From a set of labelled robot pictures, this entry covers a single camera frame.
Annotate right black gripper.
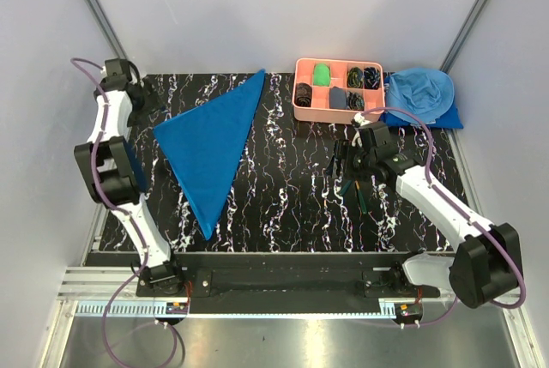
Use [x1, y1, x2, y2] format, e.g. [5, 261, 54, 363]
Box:
[323, 138, 376, 183]

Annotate gold spoon green handle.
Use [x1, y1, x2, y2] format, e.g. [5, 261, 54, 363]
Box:
[338, 180, 355, 196]

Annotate gold fork green handle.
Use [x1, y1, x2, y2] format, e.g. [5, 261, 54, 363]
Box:
[354, 180, 368, 214]

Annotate blue cloth napkin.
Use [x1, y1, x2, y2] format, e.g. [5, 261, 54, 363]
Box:
[154, 69, 266, 240]

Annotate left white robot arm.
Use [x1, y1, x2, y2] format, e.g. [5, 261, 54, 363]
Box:
[71, 58, 185, 296]

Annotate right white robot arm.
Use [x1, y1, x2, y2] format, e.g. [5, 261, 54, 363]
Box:
[327, 122, 526, 309]

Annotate dark floral rolled tie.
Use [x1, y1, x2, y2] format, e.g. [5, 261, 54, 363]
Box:
[347, 91, 365, 112]

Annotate grey rolled cloth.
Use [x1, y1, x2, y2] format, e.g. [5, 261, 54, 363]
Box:
[329, 87, 347, 110]

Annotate pink compartment tray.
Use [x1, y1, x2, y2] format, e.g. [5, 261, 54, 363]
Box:
[292, 57, 385, 124]

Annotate navy dotted rolled tie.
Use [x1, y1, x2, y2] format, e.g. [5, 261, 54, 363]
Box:
[364, 67, 382, 90]

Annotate green patterned rolled tie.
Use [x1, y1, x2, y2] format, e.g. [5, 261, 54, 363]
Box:
[347, 67, 364, 88]

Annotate light blue bucket hat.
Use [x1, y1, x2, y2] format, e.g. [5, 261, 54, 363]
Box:
[385, 68, 455, 124]

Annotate blue folded cloth bag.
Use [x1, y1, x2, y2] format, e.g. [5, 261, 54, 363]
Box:
[380, 104, 463, 130]

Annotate dark patterned rolled tie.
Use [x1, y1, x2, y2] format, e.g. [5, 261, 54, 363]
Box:
[294, 82, 312, 107]

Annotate green rolled cloth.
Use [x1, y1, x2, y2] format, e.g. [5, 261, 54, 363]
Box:
[312, 63, 331, 87]

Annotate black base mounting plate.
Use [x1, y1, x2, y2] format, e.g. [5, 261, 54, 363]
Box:
[136, 252, 440, 317]

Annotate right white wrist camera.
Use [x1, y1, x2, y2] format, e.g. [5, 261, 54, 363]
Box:
[351, 112, 371, 148]

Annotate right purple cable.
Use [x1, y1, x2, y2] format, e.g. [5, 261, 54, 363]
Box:
[359, 106, 527, 309]

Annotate left aluminium frame post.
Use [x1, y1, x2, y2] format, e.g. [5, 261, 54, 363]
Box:
[84, 0, 128, 59]

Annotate aluminium frame post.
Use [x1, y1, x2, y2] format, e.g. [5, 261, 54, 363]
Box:
[439, 0, 491, 74]
[84, 0, 128, 59]

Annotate right aluminium frame post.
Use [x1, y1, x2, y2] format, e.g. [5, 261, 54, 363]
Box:
[439, 0, 491, 74]

